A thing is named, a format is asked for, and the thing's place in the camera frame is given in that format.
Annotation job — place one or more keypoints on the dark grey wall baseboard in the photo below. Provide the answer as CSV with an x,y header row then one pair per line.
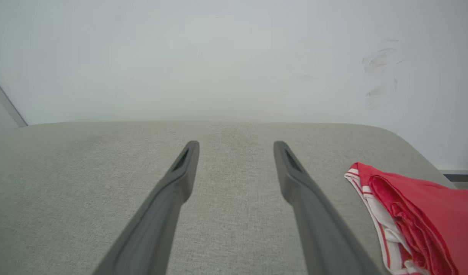
x,y
461,176

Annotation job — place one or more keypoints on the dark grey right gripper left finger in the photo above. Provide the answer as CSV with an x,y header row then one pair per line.
x,y
157,221

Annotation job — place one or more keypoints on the grey metal frame strip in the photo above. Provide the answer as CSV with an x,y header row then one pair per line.
x,y
6,103

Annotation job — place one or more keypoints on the red shirt with white sleeves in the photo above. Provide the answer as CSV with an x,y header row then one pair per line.
x,y
440,221

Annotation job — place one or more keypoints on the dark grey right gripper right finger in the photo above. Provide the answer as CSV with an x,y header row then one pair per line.
x,y
321,229

